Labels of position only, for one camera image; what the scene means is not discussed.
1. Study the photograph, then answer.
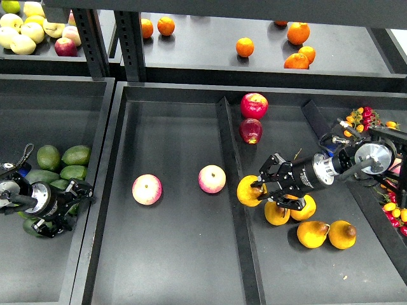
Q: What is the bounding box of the black tray divider left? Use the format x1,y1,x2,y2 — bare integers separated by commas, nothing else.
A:
216,97,265,304

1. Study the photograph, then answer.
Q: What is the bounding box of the yellow pear brown base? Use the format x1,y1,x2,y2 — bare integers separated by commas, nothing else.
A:
264,201,290,226

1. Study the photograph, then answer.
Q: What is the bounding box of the green avocado top right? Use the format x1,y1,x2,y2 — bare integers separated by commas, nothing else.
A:
62,145,92,166

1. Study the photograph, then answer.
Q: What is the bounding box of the orange small right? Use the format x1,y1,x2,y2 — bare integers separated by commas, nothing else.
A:
298,46,316,65

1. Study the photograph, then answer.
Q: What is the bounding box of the yellow pear middle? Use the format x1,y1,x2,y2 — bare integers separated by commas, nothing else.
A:
291,194,317,221

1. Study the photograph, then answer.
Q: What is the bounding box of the dark avocado bottom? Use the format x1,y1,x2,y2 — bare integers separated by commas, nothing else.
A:
23,219,41,237

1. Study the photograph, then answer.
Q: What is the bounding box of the yellow pear lower left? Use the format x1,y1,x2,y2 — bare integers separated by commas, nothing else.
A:
296,220,330,249

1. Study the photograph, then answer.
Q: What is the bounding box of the orange centre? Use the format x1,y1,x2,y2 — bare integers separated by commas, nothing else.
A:
235,37,254,58

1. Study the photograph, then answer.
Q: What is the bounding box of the dark red apple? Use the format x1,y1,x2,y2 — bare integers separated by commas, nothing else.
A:
239,118,263,145

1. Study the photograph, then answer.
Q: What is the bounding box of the green avocado centre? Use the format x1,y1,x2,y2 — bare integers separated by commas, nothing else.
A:
50,179,69,190

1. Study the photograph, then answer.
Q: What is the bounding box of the bright red apple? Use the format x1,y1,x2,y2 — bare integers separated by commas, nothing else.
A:
240,93,268,120

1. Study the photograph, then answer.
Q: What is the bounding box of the pink apple right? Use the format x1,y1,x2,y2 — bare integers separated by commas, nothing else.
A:
198,165,226,194

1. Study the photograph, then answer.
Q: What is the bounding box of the pink peach right edge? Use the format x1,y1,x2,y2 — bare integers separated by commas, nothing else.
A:
389,158,402,175

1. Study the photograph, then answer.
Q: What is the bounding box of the mixed cherry tomatoes lower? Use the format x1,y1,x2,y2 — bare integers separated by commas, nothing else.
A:
374,185,406,238

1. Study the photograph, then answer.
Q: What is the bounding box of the yellow pear lower right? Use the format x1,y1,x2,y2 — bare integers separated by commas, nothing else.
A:
328,220,357,250

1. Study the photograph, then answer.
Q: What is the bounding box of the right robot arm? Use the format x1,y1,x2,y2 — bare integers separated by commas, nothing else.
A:
250,119,406,210

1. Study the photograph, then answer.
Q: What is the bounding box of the pale yellow apple left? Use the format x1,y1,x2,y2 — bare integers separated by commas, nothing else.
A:
0,27,20,50

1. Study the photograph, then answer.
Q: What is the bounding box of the pale yellow apple front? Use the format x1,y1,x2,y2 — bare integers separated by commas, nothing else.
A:
10,34,36,55

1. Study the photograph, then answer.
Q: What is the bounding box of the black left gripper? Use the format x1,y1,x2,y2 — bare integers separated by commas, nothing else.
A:
22,179,95,238

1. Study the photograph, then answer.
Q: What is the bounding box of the pale yellow apple middle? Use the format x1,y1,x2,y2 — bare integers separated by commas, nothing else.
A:
20,22,45,44

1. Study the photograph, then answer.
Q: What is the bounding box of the red cherry tomato bunch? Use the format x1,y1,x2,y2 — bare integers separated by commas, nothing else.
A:
362,107,382,131

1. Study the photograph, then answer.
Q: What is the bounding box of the orange front right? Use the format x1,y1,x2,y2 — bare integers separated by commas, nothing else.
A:
284,53,310,69

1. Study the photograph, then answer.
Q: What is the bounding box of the pink peach on shelf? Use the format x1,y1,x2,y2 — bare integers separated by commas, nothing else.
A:
62,25,81,47

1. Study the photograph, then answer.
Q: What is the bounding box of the green avocado top left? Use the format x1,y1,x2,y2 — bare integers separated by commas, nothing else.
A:
37,145,61,172

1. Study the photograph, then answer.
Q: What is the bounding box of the dark green avocado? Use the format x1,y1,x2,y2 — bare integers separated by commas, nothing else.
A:
68,203,79,217

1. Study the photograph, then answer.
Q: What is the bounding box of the red apple on shelf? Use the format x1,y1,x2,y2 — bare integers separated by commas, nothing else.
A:
54,37,78,57

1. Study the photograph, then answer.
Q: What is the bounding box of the pale yellow apple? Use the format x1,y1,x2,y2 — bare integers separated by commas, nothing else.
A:
20,22,45,44
10,34,36,55
0,27,20,50

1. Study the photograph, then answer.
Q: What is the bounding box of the green avocado middle right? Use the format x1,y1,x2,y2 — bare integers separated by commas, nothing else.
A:
60,165,88,180

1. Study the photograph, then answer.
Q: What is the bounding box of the pink apple left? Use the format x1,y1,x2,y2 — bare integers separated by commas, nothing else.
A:
132,174,162,205

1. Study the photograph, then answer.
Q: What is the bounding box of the orange cherry tomato bunch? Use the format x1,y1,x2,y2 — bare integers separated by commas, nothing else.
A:
346,107,364,133

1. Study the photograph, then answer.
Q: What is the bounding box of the black centre tray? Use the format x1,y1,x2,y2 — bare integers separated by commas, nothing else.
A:
72,82,406,304

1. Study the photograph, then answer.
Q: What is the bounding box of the black left tray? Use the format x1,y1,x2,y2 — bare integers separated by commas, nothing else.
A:
1,74,114,304

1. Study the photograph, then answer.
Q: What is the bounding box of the black tray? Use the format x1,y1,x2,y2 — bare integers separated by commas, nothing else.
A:
1,74,114,304
72,82,406,304

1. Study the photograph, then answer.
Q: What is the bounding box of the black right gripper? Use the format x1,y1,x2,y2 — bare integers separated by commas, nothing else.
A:
251,152,337,211

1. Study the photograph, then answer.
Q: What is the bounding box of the green avocado middle left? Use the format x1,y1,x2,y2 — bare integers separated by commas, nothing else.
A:
25,170,60,184

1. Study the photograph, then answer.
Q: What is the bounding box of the pink apple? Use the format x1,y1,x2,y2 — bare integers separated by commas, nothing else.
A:
198,165,226,194
132,174,162,205

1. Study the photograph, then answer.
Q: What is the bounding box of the black shelf post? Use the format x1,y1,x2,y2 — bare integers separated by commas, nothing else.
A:
72,8,147,82

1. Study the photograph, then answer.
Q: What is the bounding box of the large orange right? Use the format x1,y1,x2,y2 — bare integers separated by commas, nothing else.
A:
287,22,310,45

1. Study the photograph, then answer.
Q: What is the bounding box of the yellow pear with stem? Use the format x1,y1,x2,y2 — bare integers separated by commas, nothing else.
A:
237,175,267,207

